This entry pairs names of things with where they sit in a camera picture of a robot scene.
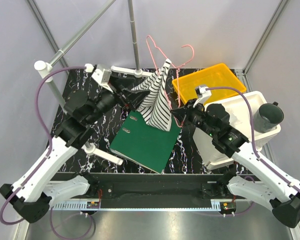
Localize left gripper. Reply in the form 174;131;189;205
86;75;151;125

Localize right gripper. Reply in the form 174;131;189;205
170;98;217;139

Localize striped black white tank top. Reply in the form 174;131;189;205
133;66;172;132

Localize pink wire hanger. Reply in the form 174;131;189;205
145;35;195;128

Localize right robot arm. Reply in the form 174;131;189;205
171;99;300;228

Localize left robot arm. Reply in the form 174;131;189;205
0;86;150;223

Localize white foam box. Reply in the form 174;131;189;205
193;91;281;170

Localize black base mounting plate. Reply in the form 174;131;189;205
68;172;247;210

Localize dark green mug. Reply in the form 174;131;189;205
253;101;285;133

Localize grey metal clothes rack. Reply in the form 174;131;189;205
34;0;161;166

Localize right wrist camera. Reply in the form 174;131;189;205
193;84;212;107

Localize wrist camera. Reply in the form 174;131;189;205
193;84;212;107
84;63;113;92

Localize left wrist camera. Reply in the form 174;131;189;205
84;63;113;92

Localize green ring binder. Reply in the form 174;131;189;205
109;111;181;174

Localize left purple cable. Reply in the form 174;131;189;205
0;65;96;240

